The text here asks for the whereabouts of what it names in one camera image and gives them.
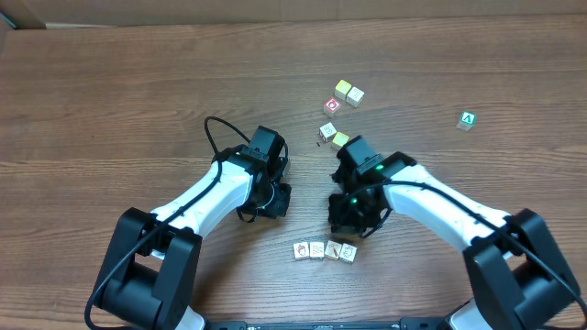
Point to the white number two block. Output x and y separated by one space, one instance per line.
327 132

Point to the yellow top block far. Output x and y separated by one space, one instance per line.
342 89

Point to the white block green side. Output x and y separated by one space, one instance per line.
347 253

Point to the hammer picture block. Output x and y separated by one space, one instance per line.
332 250

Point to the red bordered block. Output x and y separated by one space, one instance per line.
331 106

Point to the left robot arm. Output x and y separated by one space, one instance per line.
147 276

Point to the white block far right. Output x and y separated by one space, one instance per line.
355 96

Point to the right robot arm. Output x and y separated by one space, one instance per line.
518 275

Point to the yellow letter C block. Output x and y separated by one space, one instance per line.
339 141

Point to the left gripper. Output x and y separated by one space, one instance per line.
279 202

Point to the acorn picture block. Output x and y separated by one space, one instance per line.
301 251

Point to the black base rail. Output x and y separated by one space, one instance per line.
406 323

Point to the white W letter block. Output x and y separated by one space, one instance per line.
317 250

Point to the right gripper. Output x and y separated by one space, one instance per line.
339 213

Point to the green letter block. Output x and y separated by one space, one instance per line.
467 121

